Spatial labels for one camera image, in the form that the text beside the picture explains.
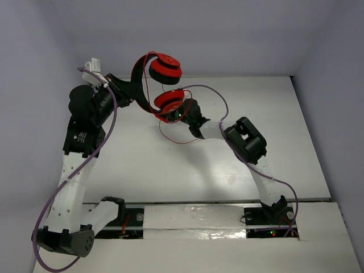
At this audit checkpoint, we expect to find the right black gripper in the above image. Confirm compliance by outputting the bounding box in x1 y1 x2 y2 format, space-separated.
157 100 192 127

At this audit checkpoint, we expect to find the thin red headphone cable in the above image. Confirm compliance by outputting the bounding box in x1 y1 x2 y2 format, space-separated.
142 51 202 145

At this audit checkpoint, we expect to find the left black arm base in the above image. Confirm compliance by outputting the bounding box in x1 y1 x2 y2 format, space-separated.
95 208 144 239

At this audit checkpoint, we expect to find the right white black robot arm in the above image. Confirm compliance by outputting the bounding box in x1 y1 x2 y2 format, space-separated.
163 99 287 224

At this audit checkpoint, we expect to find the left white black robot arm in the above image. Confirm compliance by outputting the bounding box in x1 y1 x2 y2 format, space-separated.
34 74 141 257

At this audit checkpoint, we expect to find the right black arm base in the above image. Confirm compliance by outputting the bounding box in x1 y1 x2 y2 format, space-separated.
239 206 299 239

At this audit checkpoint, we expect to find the white foil covered block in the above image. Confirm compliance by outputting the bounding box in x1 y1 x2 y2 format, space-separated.
143 204 246 240

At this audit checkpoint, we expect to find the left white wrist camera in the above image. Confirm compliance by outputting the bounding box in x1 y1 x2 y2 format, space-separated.
82 57 106 86

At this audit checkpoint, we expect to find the aluminium rail at front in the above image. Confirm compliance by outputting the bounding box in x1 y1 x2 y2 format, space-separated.
82 197 332 206

